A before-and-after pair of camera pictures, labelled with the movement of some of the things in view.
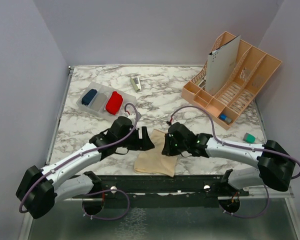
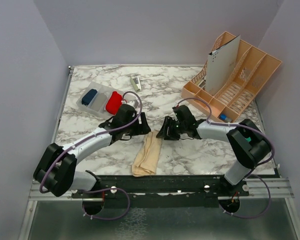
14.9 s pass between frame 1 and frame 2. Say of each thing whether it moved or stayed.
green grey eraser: stayed
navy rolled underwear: stayed
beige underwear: moved
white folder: stayed
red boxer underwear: stayed
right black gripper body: moved
